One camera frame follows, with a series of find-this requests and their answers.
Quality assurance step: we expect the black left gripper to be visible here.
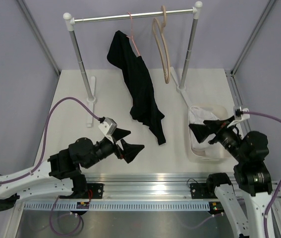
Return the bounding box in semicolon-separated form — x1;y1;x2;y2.
84;128;144;169

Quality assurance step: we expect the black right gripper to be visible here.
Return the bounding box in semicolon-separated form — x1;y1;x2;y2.
189;115;247;162

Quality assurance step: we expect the beige wooden hanger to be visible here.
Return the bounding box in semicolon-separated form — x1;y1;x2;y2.
152;5;171;84

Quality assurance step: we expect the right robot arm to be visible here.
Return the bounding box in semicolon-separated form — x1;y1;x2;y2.
189;113;276;238

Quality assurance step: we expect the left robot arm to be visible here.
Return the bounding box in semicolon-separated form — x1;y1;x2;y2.
0;137;145;212

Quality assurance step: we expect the black t shirt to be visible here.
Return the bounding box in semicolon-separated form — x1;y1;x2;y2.
107;30;166;145

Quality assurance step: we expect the white plastic bin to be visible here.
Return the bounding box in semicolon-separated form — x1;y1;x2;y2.
186;103;231;163

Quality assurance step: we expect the silver clothes rack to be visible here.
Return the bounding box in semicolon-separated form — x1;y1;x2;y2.
62;0;203;128

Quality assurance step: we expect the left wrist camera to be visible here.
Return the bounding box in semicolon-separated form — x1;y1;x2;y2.
98;117;117;136

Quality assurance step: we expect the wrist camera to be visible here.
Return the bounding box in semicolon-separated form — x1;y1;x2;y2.
233;106;250;122
98;117;117;136

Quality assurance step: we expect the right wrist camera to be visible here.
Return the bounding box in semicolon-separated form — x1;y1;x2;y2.
233;106;250;122

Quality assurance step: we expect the aluminium rail base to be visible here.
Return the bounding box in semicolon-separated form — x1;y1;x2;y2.
80;171;281;201

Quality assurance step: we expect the white slotted cable duct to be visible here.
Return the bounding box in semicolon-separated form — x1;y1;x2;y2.
23;200;210;211

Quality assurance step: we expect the pink wire hanger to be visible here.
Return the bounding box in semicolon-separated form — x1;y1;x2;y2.
127;12;141;57

